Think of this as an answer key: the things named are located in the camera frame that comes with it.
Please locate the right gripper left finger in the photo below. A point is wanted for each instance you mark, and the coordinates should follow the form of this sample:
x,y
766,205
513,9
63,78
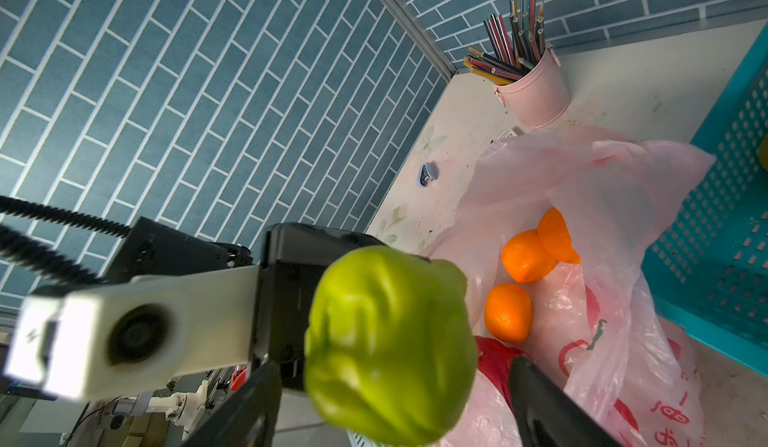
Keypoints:
x,y
248,417

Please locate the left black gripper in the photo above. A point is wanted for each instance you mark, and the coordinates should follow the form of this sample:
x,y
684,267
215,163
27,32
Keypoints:
x,y
294,257

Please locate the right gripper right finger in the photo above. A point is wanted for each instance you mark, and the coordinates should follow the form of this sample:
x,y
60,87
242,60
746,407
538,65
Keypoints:
x,y
545,415

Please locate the dragon fruit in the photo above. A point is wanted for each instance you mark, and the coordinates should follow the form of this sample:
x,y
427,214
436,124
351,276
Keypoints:
x,y
495,360

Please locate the pink plastic bag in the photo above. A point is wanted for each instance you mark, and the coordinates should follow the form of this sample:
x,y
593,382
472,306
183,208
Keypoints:
x,y
595,331

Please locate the green pear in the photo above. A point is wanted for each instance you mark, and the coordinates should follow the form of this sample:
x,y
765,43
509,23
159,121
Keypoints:
x,y
389,350

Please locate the orange persimmon block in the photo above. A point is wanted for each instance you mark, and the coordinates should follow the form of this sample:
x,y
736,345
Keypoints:
x,y
525,258
555,238

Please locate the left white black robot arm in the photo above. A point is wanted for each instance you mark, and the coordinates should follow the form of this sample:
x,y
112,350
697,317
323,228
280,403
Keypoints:
x,y
151,248

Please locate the small blue clip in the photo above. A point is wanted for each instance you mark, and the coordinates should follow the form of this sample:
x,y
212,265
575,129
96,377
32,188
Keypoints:
x,y
428,173

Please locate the teal plastic basket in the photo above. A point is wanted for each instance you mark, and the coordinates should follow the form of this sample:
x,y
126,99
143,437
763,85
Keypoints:
x,y
708,271

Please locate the white pencil box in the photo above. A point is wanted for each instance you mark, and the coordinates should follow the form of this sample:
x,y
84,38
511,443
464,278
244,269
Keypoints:
x,y
509,132

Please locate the pink pencil cup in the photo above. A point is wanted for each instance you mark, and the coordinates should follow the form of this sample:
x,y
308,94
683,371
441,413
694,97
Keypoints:
x,y
541,96

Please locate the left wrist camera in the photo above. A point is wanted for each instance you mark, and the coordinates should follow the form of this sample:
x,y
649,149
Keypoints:
x,y
92,342

